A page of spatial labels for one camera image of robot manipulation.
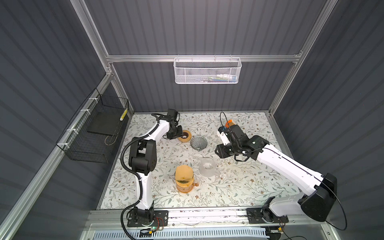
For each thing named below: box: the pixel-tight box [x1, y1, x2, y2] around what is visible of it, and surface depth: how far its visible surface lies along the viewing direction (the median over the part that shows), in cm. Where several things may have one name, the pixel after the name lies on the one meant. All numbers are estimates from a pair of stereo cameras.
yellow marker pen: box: [119, 108, 128, 121], surface depth 85 cm
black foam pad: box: [87, 112, 124, 137], surface depth 76 cm
